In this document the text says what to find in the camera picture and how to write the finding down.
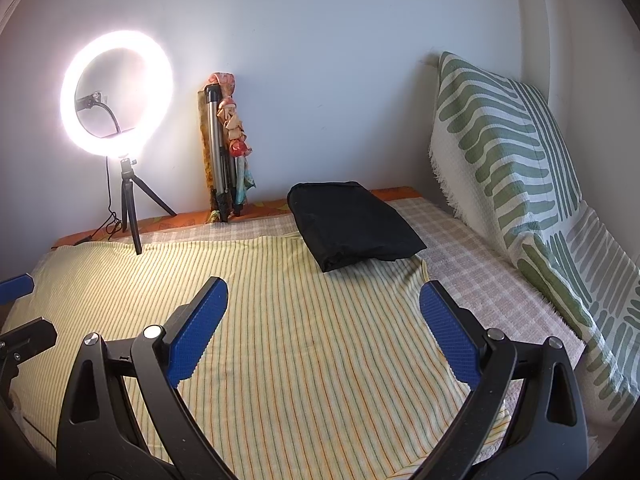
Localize green striped white pillow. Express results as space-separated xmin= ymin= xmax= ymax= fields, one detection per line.
xmin=505 ymin=200 xmax=640 ymax=422
xmin=428 ymin=51 xmax=587 ymax=262

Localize small black tripod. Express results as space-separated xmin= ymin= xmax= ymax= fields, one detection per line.
xmin=118 ymin=156 xmax=178 ymax=256

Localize yellow striped bed sheet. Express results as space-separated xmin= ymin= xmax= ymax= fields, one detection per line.
xmin=0 ymin=236 xmax=511 ymax=480

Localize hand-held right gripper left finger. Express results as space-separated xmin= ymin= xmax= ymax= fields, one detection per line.
xmin=56 ymin=276 xmax=236 ymax=480

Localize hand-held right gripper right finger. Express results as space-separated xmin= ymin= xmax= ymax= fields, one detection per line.
xmin=419 ymin=280 xmax=588 ymax=480

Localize black pants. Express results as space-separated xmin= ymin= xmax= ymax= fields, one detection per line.
xmin=288 ymin=181 xmax=427 ymax=274

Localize folded silver tripod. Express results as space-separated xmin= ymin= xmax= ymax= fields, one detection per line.
xmin=205 ymin=84 xmax=246 ymax=223

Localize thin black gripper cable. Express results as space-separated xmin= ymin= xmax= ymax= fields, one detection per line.
xmin=9 ymin=399 xmax=57 ymax=457

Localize black ring light cable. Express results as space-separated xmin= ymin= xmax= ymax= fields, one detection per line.
xmin=74 ymin=156 xmax=125 ymax=247

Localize folded metal tripod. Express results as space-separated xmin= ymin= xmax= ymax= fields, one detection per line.
xmin=197 ymin=72 xmax=258 ymax=222

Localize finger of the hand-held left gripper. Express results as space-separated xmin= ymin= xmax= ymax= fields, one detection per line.
xmin=0 ymin=317 xmax=59 ymax=397
xmin=0 ymin=273 xmax=35 ymax=307

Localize black gooseneck phone holder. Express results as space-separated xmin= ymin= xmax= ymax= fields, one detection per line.
xmin=75 ymin=91 xmax=124 ymax=137

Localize white ring light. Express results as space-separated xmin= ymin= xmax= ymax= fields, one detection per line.
xmin=60 ymin=30 xmax=175 ymax=159

